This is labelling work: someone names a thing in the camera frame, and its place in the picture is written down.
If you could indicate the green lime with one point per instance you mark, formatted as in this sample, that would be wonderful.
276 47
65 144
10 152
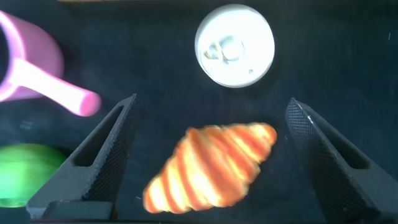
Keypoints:
25 174

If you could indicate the striped croissant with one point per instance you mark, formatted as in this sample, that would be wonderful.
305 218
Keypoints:
208 168

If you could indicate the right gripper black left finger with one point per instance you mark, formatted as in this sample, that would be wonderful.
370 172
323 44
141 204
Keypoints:
102 168

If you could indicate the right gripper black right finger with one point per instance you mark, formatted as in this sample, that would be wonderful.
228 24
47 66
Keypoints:
335 174

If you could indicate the pink saucepan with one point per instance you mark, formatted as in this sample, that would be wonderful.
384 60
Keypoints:
40 56

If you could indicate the tin can with green label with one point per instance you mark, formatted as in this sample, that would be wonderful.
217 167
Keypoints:
234 46

